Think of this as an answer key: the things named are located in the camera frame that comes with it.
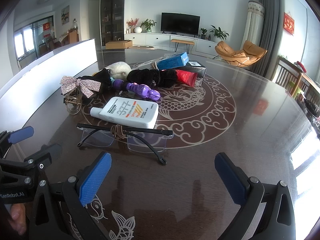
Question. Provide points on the blue cardboard box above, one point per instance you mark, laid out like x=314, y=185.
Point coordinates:
x=172, y=61

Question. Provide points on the wooden side chair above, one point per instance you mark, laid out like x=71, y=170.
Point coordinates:
x=291, y=77

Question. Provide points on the black fuzzy cloth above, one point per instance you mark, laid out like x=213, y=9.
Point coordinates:
x=153, y=78

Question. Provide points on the red wall decoration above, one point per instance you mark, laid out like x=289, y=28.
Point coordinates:
x=288, y=24

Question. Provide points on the white standing air conditioner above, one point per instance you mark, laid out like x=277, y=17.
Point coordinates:
x=254, y=23

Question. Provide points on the dark glass display cabinet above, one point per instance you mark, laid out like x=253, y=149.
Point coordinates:
x=112, y=20

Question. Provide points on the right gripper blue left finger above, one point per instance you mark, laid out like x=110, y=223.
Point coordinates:
x=79, y=192

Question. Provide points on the person's left hand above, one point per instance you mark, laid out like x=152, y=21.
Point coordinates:
x=17, y=220

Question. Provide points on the black soap bar box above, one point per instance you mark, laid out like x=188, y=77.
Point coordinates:
x=194, y=67

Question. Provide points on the white 377 lotion bottle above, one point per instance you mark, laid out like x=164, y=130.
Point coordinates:
x=128, y=112

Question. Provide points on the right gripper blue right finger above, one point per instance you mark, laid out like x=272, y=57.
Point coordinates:
x=278, y=218

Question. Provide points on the orange lounge chair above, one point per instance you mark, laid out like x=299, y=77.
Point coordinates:
x=248, y=55

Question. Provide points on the small potted plant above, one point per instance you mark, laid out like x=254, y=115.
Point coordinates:
x=203, y=33

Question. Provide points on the purple mermaid toy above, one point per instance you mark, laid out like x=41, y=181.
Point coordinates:
x=143, y=91

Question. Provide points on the cardboard box on floor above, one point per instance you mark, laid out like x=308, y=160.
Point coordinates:
x=123, y=44

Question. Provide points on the clear rimless black-arm glasses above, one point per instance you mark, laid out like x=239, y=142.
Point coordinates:
x=141, y=140

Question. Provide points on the red flowers white vase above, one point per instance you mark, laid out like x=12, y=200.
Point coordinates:
x=133, y=26

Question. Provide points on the wooden bench black legs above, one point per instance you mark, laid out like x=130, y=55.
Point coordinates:
x=177, y=42

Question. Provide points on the black flat television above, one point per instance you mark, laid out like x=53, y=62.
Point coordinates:
x=180, y=23

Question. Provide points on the clear amber hair claw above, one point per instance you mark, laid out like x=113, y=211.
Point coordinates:
x=73, y=101

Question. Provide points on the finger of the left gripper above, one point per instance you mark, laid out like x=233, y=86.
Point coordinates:
x=45, y=156
x=20, y=135

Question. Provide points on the sequin bow hair clip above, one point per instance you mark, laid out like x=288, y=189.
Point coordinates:
x=87, y=86

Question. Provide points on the grey curtain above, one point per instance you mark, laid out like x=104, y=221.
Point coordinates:
x=270, y=37

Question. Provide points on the green potted plant right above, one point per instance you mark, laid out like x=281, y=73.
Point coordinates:
x=218, y=34

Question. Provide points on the white plush toy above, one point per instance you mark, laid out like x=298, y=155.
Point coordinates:
x=119, y=70

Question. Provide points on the white tv cabinet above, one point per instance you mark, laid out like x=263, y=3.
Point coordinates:
x=163, y=41

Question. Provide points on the green potted plant left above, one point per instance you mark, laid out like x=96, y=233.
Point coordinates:
x=147, y=25

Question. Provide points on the framed wall painting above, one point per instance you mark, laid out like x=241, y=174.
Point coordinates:
x=65, y=15

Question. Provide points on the red foil pouch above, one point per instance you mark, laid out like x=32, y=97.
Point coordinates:
x=185, y=77

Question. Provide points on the green potted plant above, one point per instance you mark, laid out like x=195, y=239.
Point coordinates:
x=218, y=34
x=147, y=25

